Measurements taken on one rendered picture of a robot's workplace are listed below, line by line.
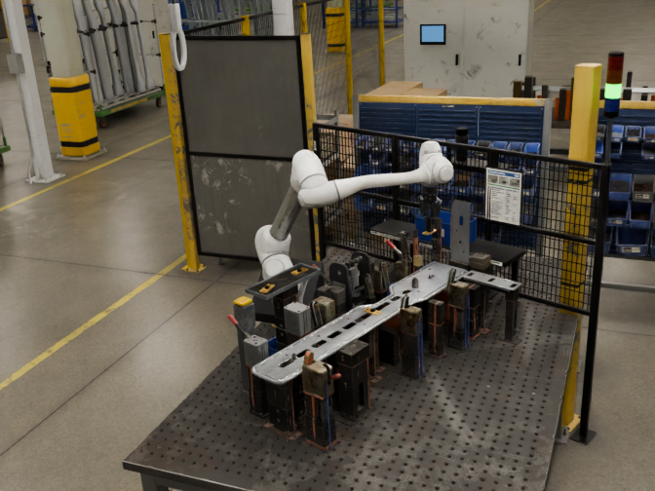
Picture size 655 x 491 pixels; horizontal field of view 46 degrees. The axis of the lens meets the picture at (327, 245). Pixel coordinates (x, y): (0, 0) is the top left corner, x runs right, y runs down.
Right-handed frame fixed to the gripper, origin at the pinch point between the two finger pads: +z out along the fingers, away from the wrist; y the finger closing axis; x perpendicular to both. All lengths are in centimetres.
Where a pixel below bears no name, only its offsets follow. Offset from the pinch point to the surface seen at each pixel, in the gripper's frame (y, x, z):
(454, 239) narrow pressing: -1.6, 26.1, 16.6
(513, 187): 16, 54, -8
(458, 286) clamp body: 22.5, -8.7, 24.6
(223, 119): -260, 99, -4
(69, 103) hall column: -736, 247, 56
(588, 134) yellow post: 52, 58, -39
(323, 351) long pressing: 6, -88, 29
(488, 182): 2, 54, -8
